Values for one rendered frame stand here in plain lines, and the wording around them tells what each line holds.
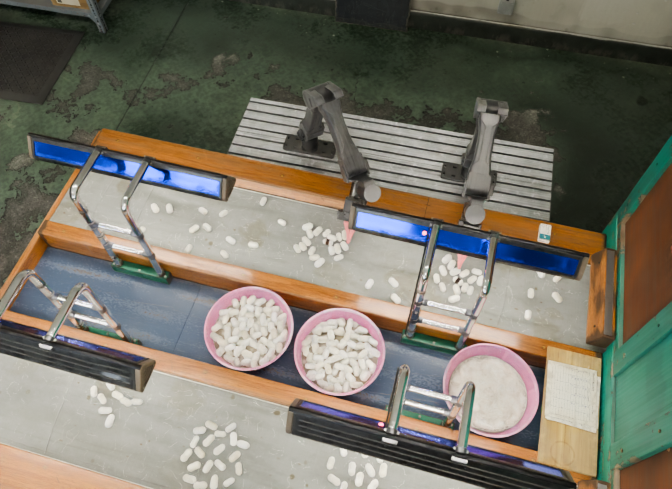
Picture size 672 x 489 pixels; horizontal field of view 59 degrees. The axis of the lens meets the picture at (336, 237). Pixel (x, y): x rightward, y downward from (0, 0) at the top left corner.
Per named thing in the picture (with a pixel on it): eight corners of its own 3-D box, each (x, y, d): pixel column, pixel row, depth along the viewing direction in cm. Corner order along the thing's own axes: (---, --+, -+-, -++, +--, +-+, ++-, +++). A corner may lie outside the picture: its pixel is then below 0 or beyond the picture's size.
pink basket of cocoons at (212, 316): (227, 291, 193) (222, 277, 185) (306, 310, 189) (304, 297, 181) (196, 367, 180) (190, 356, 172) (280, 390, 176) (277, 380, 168)
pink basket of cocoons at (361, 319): (293, 324, 187) (290, 312, 179) (376, 316, 188) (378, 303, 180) (299, 409, 173) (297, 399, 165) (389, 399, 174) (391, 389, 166)
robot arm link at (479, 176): (492, 197, 173) (511, 94, 173) (461, 192, 174) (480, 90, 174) (486, 200, 185) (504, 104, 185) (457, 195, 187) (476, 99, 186)
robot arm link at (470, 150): (480, 173, 207) (501, 112, 178) (461, 170, 208) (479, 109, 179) (482, 159, 210) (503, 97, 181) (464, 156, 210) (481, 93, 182)
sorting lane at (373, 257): (90, 158, 216) (88, 155, 215) (601, 271, 191) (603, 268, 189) (49, 226, 201) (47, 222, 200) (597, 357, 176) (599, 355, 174)
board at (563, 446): (547, 347, 173) (548, 345, 172) (600, 359, 171) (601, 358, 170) (536, 462, 156) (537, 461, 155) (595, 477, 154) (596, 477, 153)
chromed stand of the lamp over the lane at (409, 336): (411, 288, 193) (429, 213, 155) (473, 303, 190) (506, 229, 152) (399, 342, 183) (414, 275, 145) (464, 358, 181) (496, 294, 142)
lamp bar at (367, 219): (354, 206, 166) (354, 191, 160) (581, 256, 157) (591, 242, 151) (347, 229, 162) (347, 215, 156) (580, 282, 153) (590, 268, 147)
